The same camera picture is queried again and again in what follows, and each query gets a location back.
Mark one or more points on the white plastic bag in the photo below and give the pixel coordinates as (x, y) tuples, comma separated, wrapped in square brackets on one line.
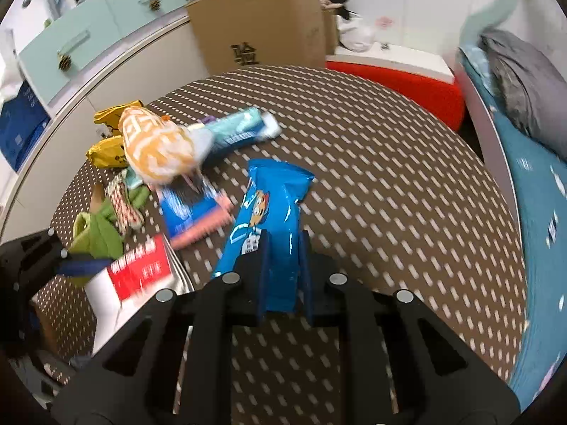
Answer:
[(356, 33)]

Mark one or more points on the small blue packet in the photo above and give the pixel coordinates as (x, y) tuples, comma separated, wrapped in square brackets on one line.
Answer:
[(181, 212)]

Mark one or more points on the light blue wrapper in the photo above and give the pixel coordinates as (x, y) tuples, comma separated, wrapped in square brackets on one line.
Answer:
[(239, 130)]

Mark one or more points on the red stool with white lid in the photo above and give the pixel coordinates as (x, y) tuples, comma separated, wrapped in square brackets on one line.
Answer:
[(398, 84)]

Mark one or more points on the orange and white patterned packet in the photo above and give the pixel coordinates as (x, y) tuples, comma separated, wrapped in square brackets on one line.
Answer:
[(150, 146)]

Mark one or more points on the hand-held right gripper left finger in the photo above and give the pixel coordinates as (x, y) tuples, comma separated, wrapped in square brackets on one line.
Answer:
[(262, 274)]

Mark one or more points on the white cabinet with green drawers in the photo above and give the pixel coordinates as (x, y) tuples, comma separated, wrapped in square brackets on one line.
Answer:
[(110, 13)]

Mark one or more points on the brown dotted tablecloth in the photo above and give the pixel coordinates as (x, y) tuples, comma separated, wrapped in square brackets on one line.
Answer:
[(376, 186)]

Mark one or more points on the blue snack packet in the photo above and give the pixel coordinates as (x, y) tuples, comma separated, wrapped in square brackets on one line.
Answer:
[(270, 212)]

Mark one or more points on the striped drawer knob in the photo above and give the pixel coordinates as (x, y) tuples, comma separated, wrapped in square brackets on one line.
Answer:
[(65, 62), (155, 5)]

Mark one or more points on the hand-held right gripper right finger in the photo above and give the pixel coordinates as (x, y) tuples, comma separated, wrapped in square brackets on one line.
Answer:
[(305, 274)]

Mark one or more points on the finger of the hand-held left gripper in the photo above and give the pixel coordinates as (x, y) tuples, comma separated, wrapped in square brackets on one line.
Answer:
[(79, 268)]

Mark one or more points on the bed with blue sheet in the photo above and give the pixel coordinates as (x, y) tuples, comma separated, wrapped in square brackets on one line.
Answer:
[(540, 212)]

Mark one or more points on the green fabric toy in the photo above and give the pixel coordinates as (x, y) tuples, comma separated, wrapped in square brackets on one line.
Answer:
[(97, 234)]

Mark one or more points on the small cardboard box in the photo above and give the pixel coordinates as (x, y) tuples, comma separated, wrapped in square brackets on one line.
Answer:
[(330, 31)]

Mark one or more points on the yellow packet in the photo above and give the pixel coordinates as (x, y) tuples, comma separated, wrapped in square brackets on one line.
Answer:
[(106, 152), (108, 119)]

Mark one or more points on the red and white packet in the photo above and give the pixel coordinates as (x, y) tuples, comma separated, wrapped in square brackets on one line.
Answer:
[(133, 274)]

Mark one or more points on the grey blanket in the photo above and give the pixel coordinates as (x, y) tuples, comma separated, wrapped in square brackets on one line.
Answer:
[(531, 88)]

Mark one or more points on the pink butterfly wall sticker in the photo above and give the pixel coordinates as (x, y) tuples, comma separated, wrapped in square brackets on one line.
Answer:
[(384, 22)]

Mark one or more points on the large cardboard box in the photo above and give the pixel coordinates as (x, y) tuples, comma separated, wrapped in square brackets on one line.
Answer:
[(265, 22)]

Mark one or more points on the blue cardboard box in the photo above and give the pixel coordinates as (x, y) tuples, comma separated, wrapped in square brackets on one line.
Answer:
[(20, 128)]

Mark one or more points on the pink wrapper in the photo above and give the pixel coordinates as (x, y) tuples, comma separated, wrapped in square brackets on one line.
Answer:
[(203, 225)]

